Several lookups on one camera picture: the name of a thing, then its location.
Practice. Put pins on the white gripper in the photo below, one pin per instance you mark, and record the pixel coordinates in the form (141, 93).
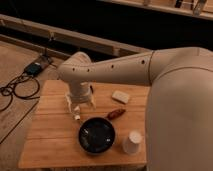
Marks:
(75, 100)

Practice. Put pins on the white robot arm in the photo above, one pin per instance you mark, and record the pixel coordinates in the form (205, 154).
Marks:
(179, 109)

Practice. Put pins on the white tube bottle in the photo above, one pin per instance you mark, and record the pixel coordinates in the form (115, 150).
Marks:
(76, 113)

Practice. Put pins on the brown red snack wrapper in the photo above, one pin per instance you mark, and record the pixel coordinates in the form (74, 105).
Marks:
(115, 113)

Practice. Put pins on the black round bowl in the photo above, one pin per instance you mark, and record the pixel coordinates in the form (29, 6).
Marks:
(96, 135)

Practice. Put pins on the wooden table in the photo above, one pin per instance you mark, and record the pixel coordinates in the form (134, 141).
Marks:
(52, 140)

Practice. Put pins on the blue power adapter box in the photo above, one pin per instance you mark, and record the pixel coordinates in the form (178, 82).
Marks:
(33, 69)

